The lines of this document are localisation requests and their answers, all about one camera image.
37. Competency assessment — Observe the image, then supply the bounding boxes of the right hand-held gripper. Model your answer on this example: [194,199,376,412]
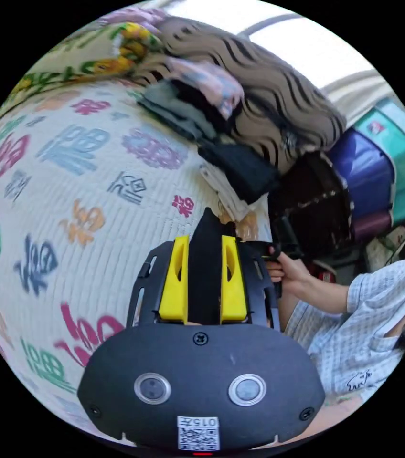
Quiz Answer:
[249,240,306,299]

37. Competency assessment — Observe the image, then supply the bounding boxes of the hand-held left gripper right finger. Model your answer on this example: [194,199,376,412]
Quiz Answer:
[220,234,249,323]

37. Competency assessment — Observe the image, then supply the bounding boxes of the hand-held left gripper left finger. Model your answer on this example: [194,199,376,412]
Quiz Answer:
[158,234,191,323]

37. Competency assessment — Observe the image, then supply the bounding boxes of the black long pants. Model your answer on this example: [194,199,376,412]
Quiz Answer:
[187,207,238,325]

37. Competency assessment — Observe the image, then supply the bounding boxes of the person's right forearm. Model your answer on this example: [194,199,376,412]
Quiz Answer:
[297,274,354,315]

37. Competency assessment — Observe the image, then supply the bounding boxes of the person's right hand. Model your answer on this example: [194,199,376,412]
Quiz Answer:
[266,247,312,298]

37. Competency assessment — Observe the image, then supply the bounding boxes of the blue storage bag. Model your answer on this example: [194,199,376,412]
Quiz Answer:
[326,127,397,224]

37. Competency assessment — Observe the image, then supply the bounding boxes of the person's body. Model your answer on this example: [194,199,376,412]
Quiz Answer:
[281,259,405,407]

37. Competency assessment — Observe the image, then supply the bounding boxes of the pile of clothes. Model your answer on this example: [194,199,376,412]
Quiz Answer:
[136,57,283,224]

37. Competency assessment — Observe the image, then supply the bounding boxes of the bed with printed mat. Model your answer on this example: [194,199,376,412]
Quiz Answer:
[0,77,275,423]

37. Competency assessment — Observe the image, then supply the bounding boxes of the teal storage bag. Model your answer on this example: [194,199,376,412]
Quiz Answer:
[352,97,405,226]

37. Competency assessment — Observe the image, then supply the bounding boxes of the brown striped rolled blanket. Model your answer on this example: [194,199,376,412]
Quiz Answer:
[141,16,348,172]

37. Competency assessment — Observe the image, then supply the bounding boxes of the window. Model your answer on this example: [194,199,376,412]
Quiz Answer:
[168,0,384,95]

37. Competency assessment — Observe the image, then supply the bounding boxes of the yellow floral pillow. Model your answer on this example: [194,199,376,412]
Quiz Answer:
[7,8,169,104]

